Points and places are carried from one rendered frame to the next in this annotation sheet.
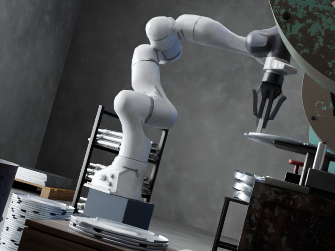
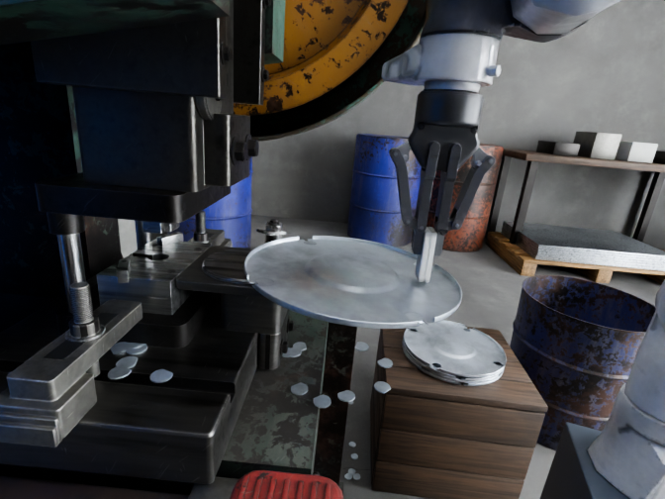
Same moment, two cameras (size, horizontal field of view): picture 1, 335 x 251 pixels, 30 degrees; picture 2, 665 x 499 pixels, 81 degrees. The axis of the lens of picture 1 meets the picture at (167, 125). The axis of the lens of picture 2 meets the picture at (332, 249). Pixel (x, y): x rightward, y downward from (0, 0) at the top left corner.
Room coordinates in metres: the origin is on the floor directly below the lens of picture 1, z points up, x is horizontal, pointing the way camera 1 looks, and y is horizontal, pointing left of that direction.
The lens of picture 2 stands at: (2.69, -0.58, 0.98)
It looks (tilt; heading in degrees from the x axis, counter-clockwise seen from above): 19 degrees down; 164
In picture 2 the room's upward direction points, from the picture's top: 5 degrees clockwise
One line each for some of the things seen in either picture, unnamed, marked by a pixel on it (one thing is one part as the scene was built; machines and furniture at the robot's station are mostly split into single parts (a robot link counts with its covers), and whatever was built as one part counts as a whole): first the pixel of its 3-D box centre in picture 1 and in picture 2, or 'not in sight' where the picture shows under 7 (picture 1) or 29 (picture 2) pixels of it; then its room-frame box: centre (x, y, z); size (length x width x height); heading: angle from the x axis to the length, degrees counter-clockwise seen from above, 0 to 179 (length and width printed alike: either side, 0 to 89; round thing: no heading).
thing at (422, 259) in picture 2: (260, 128); (423, 253); (2.25, -0.33, 0.82); 0.03 x 0.01 x 0.07; 163
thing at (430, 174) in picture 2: (269, 105); (426, 187); (2.24, -0.34, 0.91); 0.04 x 0.01 x 0.11; 163
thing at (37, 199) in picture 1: (44, 201); not in sight; (2.92, 0.46, 0.31); 0.29 x 0.29 x 0.01
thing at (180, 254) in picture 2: not in sight; (162, 271); (2.14, -0.67, 0.76); 0.15 x 0.09 x 0.05; 163
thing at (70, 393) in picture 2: not in sight; (79, 336); (2.30, -0.72, 0.76); 0.17 x 0.06 x 0.10; 163
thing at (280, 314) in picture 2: (305, 168); (282, 309); (2.19, -0.51, 0.72); 0.25 x 0.14 x 0.14; 73
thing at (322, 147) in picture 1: (320, 156); (272, 245); (2.01, -0.50, 0.75); 0.03 x 0.03 x 0.10; 73
